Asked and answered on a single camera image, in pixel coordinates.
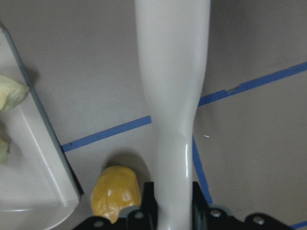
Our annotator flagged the pale curved peel piece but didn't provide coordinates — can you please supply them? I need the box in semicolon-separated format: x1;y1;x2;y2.
0;75;30;111

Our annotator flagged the beige hand brush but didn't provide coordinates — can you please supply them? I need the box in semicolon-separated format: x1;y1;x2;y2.
135;0;211;230

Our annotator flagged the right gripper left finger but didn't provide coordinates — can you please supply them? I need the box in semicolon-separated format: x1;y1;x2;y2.
141;182;158;230

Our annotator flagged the yellow potato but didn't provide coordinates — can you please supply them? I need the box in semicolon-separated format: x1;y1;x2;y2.
91;166;142;224

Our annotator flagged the yellow-green peel piece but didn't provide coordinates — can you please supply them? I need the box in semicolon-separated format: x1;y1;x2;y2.
0;138;10;164

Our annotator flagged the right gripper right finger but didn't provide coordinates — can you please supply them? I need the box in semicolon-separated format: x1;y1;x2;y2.
192;182;213;230

